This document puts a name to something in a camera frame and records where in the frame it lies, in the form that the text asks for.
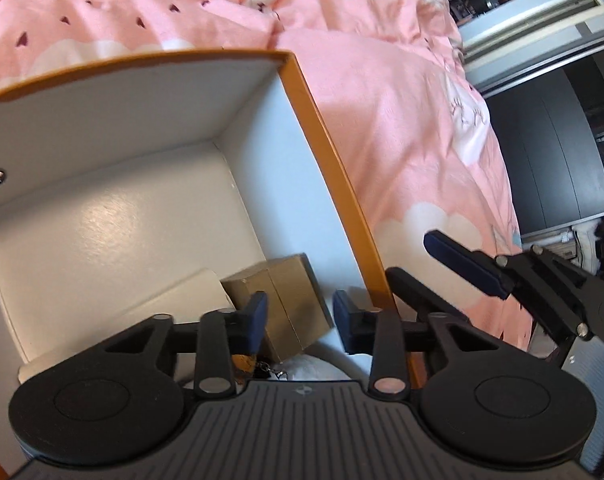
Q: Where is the brown cardboard box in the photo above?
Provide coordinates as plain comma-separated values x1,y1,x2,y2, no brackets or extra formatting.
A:
222,254,334,363

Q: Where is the pink patterned duvet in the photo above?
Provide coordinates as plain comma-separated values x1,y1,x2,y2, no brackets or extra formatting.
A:
0,0,532,348

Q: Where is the sliding door frame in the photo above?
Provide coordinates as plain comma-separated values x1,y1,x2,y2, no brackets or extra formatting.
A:
459,0,604,96

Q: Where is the orange cardboard storage box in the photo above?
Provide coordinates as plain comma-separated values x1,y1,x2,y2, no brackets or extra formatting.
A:
0,50,392,479

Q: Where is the white rectangular box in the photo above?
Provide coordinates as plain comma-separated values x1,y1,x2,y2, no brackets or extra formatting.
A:
18,269,235,384

